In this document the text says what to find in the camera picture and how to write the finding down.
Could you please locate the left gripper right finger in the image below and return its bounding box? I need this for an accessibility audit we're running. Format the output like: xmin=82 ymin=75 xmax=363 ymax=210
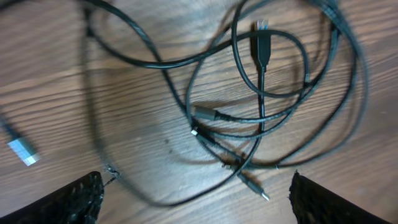
xmin=289 ymin=172 xmax=390 ymax=224

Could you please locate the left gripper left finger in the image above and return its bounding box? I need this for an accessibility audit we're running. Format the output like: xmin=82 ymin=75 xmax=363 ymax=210
xmin=1 ymin=171 xmax=104 ymax=224

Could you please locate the black thin-plug cable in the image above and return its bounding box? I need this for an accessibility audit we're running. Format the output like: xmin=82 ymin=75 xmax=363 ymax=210
xmin=185 ymin=0 xmax=343 ymax=202

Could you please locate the black USB-A cable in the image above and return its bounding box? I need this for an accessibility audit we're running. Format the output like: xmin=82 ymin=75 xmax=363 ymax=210
xmin=0 ymin=0 xmax=371 ymax=209

